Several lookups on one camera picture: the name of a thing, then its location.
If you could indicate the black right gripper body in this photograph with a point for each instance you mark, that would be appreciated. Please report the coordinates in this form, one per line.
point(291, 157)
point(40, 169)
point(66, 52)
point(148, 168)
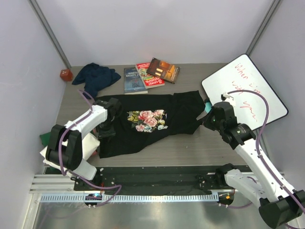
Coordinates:
point(210, 121)

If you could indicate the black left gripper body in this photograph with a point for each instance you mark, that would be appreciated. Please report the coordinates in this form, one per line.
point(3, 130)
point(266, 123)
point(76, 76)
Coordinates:
point(106, 129)

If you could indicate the black t shirt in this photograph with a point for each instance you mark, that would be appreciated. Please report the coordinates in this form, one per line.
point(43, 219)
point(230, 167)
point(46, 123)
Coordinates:
point(148, 118)

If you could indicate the dark cover paperback book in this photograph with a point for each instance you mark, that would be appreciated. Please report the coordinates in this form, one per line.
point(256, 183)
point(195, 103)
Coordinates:
point(164, 70)

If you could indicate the white folded t shirt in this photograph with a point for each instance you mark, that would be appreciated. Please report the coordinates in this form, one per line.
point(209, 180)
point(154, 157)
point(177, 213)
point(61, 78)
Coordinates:
point(89, 145)

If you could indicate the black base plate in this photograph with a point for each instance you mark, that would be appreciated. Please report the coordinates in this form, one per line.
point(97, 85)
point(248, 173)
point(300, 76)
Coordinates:
point(163, 181)

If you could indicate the red cover book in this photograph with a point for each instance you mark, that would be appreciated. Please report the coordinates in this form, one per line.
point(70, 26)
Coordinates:
point(148, 80)

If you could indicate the small red cube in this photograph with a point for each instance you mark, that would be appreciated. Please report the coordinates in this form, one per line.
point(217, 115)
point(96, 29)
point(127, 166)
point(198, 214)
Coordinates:
point(66, 75)

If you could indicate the black whiteboard stand foot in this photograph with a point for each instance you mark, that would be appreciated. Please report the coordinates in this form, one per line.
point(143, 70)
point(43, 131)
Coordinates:
point(206, 99)

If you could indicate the navy blue t shirt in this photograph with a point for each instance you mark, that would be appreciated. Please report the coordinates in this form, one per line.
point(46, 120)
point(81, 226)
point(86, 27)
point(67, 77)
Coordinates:
point(96, 78)

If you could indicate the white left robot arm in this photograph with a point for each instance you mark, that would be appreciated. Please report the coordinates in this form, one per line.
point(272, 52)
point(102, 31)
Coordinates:
point(65, 144)

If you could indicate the blue 1984 paperback book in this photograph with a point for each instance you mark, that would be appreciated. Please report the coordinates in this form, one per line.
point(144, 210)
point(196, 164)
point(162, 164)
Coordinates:
point(133, 83)

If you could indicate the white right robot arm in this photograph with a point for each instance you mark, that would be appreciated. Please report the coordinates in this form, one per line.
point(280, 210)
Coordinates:
point(277, 200)

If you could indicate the white dry-erase board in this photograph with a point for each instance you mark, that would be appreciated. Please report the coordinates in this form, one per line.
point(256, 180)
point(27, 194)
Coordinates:
point(242, 76)

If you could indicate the teal cutting mat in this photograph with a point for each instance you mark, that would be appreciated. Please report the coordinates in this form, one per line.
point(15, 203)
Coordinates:
point(208, 107)

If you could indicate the green t shirt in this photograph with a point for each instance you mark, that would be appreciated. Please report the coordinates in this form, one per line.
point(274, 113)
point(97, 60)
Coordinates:
point(45, 138)

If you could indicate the white perforated cable rail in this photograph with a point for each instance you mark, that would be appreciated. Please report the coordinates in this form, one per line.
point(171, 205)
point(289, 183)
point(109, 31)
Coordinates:
point(93, 197)

